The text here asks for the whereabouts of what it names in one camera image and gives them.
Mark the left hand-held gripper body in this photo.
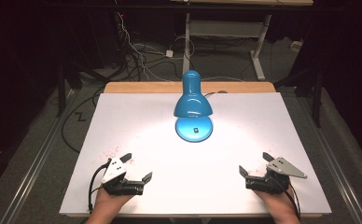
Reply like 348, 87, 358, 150
101, 157, 146, 197

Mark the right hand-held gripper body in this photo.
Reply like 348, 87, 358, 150
244, 156, 308, 196

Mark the blue desk lamp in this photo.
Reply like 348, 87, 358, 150
173, 69, 215, 144

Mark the person's right hand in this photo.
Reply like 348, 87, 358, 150
253, 186, 297, 218

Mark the person's left hand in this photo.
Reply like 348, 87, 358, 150
92, 187, 134, 219

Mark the white table cover sheet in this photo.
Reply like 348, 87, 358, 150
59, 91, 333, 217

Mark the black stand leg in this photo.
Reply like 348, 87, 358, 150
55, 60, 67, 119

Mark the white floor socket box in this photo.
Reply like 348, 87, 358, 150
290, 39, 304, 53

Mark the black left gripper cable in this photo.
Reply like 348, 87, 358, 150
88, 158, 113, 214

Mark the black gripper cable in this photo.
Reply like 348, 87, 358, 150
88, 158, 113, 214
280, 177, 302, 221

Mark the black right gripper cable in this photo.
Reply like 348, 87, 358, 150
280, 177, 302, 221

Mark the metal floor rail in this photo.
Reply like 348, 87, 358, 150
0, 89, 78, 224
295, 96, 362, 224

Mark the black floor cable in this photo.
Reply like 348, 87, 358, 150
60, 88, 106, 154

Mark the black lamp cable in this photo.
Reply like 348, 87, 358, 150
202, 90, 229, 97

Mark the tangle of floor cables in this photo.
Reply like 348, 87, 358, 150
112, 10, 187, 83

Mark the white metal desk frame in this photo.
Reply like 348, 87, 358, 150
169, 0, 314, 82

